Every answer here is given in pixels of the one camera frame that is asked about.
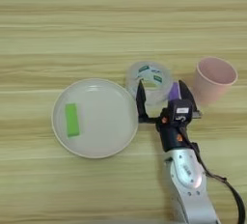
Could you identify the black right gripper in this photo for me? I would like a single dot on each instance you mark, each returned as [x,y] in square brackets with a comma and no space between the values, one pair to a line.
[172,136]

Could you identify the round white plate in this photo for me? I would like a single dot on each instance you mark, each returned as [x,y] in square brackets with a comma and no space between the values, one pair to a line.
[103,121]

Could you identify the green rectangular block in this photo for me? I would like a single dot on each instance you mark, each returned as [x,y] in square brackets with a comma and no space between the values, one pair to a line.
[72,120]

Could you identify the clear packing tape roll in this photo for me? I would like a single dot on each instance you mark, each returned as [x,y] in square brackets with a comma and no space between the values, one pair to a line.
[132,80]

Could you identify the pink plastic cup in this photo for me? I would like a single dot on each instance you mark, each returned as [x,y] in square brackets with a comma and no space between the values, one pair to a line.
[214,83]

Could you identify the purple rectangular block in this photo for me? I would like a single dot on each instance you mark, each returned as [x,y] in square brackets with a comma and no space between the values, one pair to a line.
[174,92]

